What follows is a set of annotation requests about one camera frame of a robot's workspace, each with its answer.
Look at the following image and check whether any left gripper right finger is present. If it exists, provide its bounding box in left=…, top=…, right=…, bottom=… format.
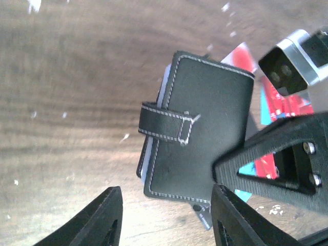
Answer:
left=211, top=184, right=302, bottom=245

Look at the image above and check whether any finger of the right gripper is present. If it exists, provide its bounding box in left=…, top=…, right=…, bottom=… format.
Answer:
left=214, top=112, right=327, bottom=214

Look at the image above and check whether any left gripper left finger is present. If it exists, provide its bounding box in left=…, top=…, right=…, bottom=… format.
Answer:
left=36, top=186, right=123, bottom=245

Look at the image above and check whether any black VIP card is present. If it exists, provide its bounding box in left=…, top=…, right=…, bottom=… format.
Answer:
left=191, top=203, right=213, bottom=231

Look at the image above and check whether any red card with gold text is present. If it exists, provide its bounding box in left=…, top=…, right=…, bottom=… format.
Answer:
left=260, top=76, right=314, bottom=126

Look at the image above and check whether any black leather card holder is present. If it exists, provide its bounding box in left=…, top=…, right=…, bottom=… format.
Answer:
left=138, top=51, right=255, bottom=204

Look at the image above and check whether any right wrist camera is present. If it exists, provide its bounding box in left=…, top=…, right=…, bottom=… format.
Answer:
left=258, top=26, right=327, bottom=97

